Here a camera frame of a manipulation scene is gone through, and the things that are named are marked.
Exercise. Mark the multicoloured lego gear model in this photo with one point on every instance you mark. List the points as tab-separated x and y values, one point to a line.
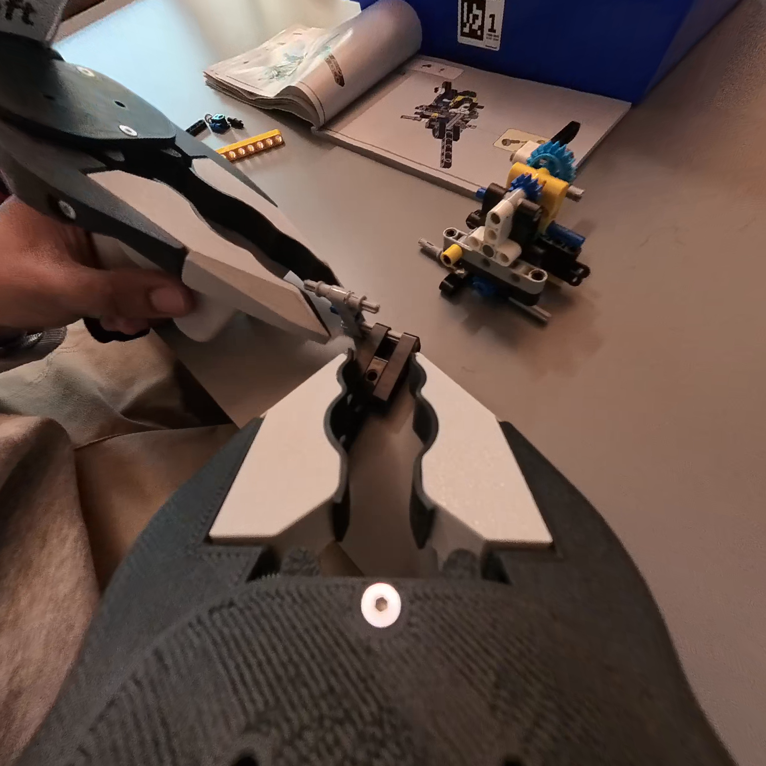
502	239

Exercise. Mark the black lego beam grey axle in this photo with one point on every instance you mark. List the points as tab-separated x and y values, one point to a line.
389	359

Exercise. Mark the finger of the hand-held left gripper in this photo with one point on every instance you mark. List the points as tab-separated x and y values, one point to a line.
239	185
239	281

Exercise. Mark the large blue storage bin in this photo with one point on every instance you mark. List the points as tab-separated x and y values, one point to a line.
568	48

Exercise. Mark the person's left hand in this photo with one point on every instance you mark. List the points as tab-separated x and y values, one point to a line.
54	275

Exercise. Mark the person's grey sweatshirt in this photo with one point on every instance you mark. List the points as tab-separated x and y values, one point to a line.
36	568

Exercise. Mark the yellow lego beam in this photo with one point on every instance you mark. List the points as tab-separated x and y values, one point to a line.
251	145

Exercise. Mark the person's beige trousers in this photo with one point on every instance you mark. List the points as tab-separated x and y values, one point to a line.
119	389

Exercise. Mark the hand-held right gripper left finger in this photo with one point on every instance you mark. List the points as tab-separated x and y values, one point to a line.
281	467

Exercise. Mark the open lego instruction booklet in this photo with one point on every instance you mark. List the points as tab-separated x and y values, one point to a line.
383	119

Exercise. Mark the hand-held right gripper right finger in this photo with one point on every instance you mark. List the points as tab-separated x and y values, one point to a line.
485	473

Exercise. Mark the small black blue lego assembly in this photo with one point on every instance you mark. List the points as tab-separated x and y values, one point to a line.
220	122

